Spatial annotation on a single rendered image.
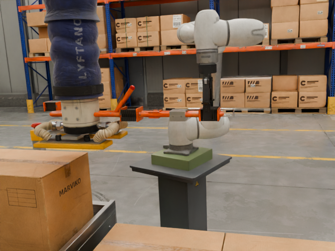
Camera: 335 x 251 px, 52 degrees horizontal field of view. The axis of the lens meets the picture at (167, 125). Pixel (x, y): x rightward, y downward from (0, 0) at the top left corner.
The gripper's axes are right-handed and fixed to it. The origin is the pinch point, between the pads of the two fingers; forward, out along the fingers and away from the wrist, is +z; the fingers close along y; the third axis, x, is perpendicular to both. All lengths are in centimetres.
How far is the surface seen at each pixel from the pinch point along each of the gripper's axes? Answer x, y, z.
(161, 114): -19.5, 3.7, 0.4
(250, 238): 17, -15, 65
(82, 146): -52, 15, 12
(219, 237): 2, -13, 65
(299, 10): 109, -715, -116
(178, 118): -12.2, 3.6, 1.9
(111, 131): -40.2, 10.4, 6.4
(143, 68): -311, -846, 5
